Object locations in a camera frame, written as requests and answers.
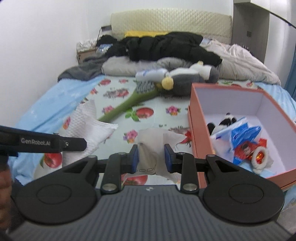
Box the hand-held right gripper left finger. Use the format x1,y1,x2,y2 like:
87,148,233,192
62,144,140,194

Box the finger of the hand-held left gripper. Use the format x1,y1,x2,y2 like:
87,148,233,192
60,137,88,153

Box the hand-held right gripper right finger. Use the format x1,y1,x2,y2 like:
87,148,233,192
164,144,234,193

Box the thin white tissue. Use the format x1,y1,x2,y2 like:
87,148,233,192
120,128,188,183

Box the white embossed paper towel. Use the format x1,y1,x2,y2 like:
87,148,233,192
58,100,118,167

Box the pink cardboard box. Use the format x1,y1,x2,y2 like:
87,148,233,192
187,83,296,192

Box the panda plush toy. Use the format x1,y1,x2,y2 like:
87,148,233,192
207,113,237,136

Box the red foil tea packet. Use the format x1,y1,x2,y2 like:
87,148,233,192
234,142,255,164

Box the blue white plastic bag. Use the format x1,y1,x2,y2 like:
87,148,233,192
209,117,263,165

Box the person's left hand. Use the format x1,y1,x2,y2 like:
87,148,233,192
0,169,12,220

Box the light blue bedsheet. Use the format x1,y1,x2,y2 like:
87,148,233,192
10,74,296,186

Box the green massage hammer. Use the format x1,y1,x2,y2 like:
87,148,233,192
97,80,162,123

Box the dark grey fleece blanket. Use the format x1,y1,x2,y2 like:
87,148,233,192
57,56,109,81

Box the grey penguin plush toy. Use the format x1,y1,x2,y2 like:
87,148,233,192
157,61,220,96

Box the white lotion bottle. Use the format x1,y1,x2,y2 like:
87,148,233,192
135,69,168,82

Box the white crumpled clothes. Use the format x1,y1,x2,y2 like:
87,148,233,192
76,38,99,52

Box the black garment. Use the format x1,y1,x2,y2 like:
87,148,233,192
96,35,118,48

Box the black puffer jacket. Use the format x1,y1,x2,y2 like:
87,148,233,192
110,32,222,66

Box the beige quilt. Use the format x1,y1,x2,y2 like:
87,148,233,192
201,39,281,85

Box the yellow pillow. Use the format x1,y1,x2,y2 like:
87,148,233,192
124,30,169,39

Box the cream padded headboard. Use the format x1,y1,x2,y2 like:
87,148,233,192
110,8,233,44

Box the blue curtain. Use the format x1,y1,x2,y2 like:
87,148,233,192
284,67,296,101

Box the grey cabinet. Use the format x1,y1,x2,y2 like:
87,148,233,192
232,0,271,62

